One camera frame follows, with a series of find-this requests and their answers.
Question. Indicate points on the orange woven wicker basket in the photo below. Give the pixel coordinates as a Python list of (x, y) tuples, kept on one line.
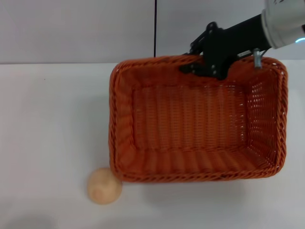
[(178, 119)]

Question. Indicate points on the round tan bread bun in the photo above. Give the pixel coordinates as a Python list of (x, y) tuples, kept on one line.
[(102, 188)]

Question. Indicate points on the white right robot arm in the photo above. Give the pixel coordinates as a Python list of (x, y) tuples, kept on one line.
[(282, 21)]

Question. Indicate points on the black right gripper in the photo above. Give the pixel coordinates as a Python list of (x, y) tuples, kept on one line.
[(228, 43)]

